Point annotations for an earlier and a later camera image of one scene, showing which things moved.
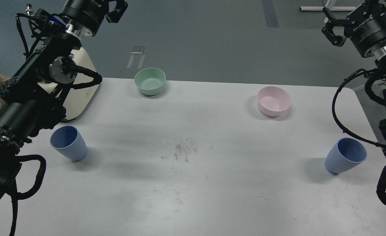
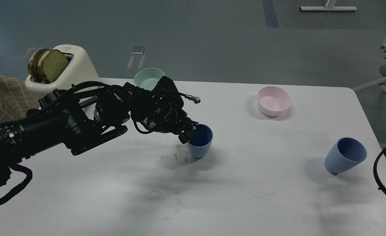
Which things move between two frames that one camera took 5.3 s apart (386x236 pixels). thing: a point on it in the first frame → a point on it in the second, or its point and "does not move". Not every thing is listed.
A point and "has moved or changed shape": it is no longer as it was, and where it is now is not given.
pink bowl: (272, 100) does not move
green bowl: (150, 81) does not move
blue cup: (69, 140) has moved or changed shape
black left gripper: (89, 14) → (160, 110)
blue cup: (346, 154) does not move
